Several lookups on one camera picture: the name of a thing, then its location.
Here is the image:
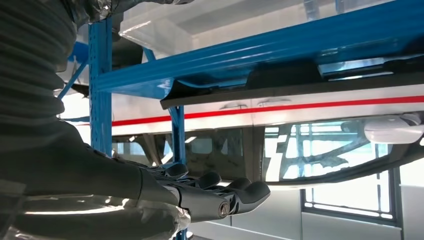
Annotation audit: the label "clear plastic storage bin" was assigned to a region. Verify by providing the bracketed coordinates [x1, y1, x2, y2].
[119, 0, 395, 59]

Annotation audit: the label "blue metal shelf rack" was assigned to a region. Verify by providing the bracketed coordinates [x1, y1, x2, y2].
[57, 0, 424, 240]

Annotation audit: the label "white car red stripe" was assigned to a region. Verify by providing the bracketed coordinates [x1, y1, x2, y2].
[59, 82, 424, 191]

